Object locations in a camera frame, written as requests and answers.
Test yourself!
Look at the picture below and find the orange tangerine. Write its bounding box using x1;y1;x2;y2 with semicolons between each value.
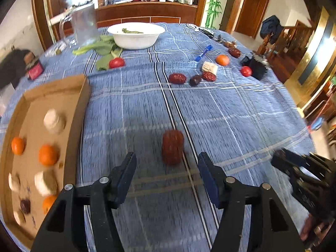
216;55;230;66
39;144;58;167
42;194;57;214
11;136;25;155

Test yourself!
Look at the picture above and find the beige cake piece round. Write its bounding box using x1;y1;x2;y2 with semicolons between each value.
43;109;66;134

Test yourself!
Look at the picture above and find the large red date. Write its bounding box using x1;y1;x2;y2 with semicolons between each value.
162;130;184;165

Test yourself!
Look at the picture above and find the beige cake piece lowest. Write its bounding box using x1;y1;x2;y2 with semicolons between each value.
13;209;26;226

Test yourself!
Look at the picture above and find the dark date small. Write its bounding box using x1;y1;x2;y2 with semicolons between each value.
20;198;31;214

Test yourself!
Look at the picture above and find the shallow cardboard tray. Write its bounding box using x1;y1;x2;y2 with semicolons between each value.
1;75;91;249

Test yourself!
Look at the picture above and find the black cylindrical device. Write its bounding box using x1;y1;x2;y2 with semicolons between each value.
240;53;268;81

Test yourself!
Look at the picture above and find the red cherry tomato right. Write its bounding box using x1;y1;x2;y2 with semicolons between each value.
240;66;252;77

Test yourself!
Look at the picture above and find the red cherry tomato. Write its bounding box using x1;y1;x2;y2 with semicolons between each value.
240;66;252;77
108;58;125;69

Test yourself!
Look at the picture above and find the wooden stair railing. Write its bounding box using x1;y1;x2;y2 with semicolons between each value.
256;21;314;83

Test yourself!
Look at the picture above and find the red date right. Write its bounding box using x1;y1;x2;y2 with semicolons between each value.
202;71;217;82

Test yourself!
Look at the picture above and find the dark red fruit far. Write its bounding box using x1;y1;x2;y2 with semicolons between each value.
228;47;241;58

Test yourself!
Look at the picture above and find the blue plaid tablecloth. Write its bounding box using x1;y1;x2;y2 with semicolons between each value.
1;24;314;251

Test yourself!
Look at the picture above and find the dark purple date centre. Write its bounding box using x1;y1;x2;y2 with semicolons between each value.
189;75;202;87

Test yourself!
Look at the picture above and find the dark jacket on railing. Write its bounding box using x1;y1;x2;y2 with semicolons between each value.
260;15;284;44

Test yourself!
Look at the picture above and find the small dark jar pink label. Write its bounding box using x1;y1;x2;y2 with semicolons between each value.
24;51;44;80

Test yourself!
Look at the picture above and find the blue marker pen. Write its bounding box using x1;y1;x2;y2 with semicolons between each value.
194;45;213;62

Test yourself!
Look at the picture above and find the keys bunch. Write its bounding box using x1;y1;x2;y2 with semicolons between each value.
199;27;236;48

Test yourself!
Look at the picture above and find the red date centre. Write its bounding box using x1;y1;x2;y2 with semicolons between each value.
169;73;186;84

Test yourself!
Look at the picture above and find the black sofa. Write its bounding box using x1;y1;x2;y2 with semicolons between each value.
0;49;30;90

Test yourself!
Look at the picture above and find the red cherry tomato left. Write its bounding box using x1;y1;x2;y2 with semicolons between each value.
108;58;125;69

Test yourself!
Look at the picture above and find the brown wooden door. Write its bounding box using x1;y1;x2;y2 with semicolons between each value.
234;0;269;39

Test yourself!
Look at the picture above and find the green leafy vegetable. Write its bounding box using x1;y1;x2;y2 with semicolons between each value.
72;35;123;71

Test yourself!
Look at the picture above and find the clear plastic pitcher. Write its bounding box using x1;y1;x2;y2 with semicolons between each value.
59;2;100;48

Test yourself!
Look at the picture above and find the white bowl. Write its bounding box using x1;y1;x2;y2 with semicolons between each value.
107;22;165;50

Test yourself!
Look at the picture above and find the wooden counter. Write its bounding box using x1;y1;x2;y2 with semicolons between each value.
95;2;201;27

